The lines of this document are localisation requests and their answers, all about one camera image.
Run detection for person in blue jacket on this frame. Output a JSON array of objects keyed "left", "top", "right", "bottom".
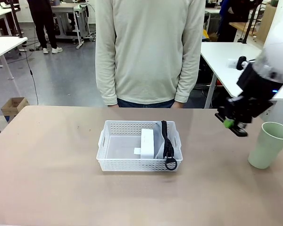
[{"left": 216, "top": 0, "right": 250, "bottom": 43}]

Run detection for thin black floor cable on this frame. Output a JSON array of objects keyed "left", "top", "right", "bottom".
[{"left": 23, "top": 46, "right": 40, "bottom": 106}]

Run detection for pale green plastic cup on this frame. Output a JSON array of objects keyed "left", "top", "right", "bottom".
[{"left": 247, "top": 121, "right": 283, "bottom": 170}]

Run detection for person in black clothes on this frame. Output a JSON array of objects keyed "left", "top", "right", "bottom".
[{"left": 27, "top": 0, "right": 63, "bottom": 55}]

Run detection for white side table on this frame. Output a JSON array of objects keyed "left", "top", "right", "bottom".
[{"left": 0, "top": 36, "right": 29, "bottom": 81}]

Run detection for white power strip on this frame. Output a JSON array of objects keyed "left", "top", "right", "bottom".
[{"left": 133, "top": 128, "right": 156, "bottom": 159}]

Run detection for wooden top table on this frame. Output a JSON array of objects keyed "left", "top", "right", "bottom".
[{"left": 228, "top": 22, "right": 250, "bottom": 32}]

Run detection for person in cream sweater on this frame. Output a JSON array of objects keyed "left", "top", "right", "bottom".
[{"left": 94, "top": 0, "right": 207, "bottom": 109}]

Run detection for black clamp pole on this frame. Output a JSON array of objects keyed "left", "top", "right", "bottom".
[{"left": 240, "top": 0, "right": 260, "bottom": 45}]

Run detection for brown cardboard box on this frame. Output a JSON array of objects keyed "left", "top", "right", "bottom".
[{"left": 0, "top": 97, "right": 30, "bottom": 116}]

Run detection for large white table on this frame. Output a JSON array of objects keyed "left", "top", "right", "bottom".
[{"left": 200, "top": 41, "right": 283, "bottom": 109}]

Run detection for grey CAMPUS pencil case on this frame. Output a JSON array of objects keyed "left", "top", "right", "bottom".
[{"left": 152, "top": 120, "right": 180, "bottom": 171}]

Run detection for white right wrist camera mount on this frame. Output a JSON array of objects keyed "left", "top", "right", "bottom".
[{"left": 227, "top": 56, "right": 250, "bottom": 71}]

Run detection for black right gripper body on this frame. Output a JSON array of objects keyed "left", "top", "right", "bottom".
[{"left": 225, "top": 62, "right": 283, "bottom": 125}]

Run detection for white desk with metal legs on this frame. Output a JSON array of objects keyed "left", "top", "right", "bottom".
[{"left": 50, "top": 3, "right": 95, "bottom": 50}]

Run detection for tall cardboard box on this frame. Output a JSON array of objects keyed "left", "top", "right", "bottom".
[{"left": 256, "top": 4, "right": 275, "bottom": 43}]

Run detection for white perforated plastic basket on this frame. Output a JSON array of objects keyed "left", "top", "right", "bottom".
[{"left": 96, "top": 120, "right": 183, "bottom": 172}]

